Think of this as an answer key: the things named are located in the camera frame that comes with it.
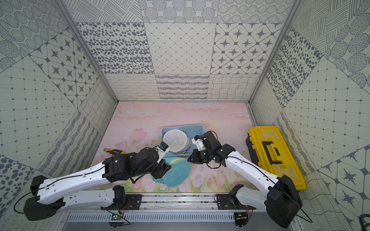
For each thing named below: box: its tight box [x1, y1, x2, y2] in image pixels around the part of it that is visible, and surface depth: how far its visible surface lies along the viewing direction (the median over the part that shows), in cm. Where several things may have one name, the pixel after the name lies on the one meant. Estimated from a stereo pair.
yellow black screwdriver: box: [103, 147, 126, 155], surface depth 92 cm
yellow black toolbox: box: [245, 126, 307, 192], surface depth 78 cm
